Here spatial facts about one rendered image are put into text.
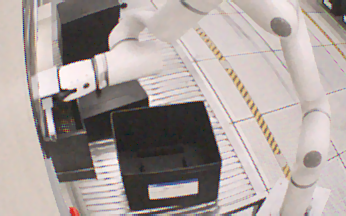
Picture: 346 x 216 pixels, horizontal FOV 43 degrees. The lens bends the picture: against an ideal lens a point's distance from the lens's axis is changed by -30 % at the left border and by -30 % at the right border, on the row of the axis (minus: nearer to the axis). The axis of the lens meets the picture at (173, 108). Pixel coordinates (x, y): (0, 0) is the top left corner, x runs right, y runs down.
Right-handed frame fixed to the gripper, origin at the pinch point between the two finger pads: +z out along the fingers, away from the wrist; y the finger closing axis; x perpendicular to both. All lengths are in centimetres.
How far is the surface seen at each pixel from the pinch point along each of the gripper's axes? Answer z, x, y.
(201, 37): -111, -123, 197
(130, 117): -27.8, -34.2, 22.6
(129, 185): -19.7, -36.3, -3.7
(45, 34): -1.3, 9.3, 14.9
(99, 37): -28, -38, 82
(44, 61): -0.4, -0.3, 15.0
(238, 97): -108, -124, 129
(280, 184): -67, -50, -11
